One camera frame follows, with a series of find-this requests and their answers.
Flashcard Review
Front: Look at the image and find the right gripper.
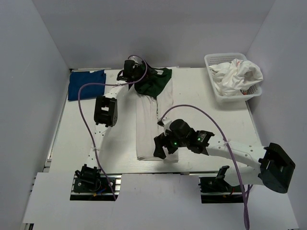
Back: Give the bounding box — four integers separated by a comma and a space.
153, 130, 189, 160

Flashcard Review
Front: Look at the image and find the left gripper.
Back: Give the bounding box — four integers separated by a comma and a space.
132, 59, 158, 84

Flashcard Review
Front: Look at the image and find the white green raglan t-shirt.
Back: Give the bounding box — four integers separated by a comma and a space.
134, 68, 174, 161

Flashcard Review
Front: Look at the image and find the white printed t-shirt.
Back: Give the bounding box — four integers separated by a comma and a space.
209, 58, 263, 96

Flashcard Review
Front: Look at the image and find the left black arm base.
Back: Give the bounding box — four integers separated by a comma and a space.
70, 176, 115, 201

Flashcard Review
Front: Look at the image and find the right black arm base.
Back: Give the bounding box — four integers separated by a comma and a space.
199, 177, 243, 204

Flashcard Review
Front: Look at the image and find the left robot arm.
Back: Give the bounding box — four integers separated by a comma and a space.
77, 55, 148, 181

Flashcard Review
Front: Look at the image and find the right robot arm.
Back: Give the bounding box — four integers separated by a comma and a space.
153, 118, 295, 194

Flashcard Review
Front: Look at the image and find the folded blue t-shirt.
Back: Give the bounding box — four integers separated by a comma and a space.
68, 69, 107, 101

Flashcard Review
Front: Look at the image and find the white plastic basket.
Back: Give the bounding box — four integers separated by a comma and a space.
204, 53, 262, 103

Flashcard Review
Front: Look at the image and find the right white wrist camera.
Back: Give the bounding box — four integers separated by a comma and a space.
157, 117, 172, 130

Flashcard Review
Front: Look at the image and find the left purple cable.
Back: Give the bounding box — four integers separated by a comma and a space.
78, 55, 148, 201

